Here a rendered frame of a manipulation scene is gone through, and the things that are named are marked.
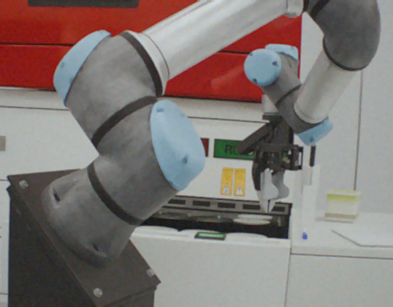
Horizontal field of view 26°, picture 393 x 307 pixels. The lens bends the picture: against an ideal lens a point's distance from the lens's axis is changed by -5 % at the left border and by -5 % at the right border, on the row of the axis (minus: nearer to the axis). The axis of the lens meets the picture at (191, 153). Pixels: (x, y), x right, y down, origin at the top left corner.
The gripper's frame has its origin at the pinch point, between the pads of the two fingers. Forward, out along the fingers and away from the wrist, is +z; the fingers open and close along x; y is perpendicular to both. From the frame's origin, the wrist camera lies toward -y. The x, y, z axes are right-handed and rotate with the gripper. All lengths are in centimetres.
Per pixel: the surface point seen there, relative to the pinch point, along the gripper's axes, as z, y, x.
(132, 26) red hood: -40, -41, -10
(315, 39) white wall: -54, -114, 134
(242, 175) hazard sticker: -4.5, -23.9, 14.2
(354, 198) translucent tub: -2.9, 13.4, 15.2
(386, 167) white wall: -1, -90, 158
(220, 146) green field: -11.2, -27.8, 10.0
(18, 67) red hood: -28, -62, -31
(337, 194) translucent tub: -3.6, 10.0, 12.7
